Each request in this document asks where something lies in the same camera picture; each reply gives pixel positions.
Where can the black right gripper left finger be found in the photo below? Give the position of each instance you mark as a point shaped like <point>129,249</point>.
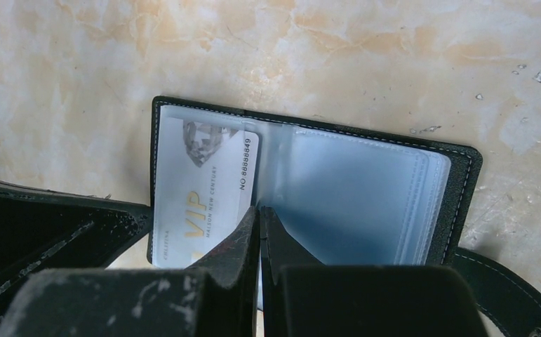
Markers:
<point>215,296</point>

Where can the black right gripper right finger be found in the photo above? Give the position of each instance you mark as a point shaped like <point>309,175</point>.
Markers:
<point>304,297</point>

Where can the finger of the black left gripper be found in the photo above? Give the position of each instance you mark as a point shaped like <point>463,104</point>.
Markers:
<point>43,229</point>

